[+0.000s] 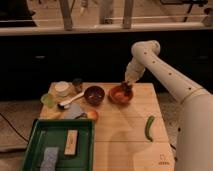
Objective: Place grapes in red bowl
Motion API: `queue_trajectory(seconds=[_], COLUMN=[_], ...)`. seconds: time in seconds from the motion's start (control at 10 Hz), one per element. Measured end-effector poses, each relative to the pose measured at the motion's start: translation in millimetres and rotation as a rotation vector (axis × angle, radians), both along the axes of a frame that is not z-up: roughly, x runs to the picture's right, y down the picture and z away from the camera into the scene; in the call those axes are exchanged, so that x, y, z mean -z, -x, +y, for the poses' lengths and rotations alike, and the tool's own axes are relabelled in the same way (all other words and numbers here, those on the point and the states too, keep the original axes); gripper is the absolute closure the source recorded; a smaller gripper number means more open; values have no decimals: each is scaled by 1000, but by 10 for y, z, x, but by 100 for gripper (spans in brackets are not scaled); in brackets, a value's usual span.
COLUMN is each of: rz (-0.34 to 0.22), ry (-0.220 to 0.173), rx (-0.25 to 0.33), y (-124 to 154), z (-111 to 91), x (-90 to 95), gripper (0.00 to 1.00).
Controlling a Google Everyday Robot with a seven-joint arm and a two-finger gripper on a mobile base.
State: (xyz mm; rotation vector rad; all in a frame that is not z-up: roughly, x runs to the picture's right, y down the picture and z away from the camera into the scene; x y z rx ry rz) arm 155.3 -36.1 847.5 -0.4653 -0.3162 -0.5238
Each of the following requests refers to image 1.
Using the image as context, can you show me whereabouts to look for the dark maroon bowl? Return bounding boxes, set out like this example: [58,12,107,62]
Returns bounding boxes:
[84,86,105,106]

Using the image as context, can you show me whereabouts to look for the wooden block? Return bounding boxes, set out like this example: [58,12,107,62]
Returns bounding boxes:
[64,130,78,155]

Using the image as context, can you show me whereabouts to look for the dark purple grapes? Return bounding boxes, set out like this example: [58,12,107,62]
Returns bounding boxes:
[122,85,132,95]

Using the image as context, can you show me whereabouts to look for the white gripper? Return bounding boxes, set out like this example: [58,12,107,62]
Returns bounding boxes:
[121,58,145,92]

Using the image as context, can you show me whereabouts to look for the green small cup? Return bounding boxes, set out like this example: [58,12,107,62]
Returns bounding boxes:
[41,93,55,108]

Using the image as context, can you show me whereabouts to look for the grey cloth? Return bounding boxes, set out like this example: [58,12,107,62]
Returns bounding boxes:
[64,103,85,119]

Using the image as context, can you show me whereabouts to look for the white round container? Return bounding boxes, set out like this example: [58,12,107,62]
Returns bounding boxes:
[54,81,69,97]

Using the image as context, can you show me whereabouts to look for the black cable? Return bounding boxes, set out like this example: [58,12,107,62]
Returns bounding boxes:
[0,112,30,144]

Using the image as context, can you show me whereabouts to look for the dark small jar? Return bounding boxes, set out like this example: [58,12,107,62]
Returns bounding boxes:
[72,78,83,93]

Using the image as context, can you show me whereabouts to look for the white spoon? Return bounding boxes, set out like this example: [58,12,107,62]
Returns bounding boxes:
[58,92,84,109]

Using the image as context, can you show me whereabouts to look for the blue grey sponge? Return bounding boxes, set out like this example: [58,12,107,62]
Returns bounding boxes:
[40,147,59,171]

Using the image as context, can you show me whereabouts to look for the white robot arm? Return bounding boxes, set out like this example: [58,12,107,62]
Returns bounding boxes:
[125,40,213,171]

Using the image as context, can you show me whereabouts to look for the green chili pepper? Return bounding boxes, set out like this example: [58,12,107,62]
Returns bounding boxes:
[145,115,155,142]

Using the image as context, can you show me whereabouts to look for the green plastic tray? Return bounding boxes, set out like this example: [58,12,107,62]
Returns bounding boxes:
[21,119,95,171]

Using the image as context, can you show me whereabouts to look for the orange red fruit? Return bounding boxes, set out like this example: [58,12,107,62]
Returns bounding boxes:
[86,111,99,121]

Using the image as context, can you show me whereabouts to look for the red bowl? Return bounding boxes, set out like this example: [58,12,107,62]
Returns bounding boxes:
[108,86,133,105]

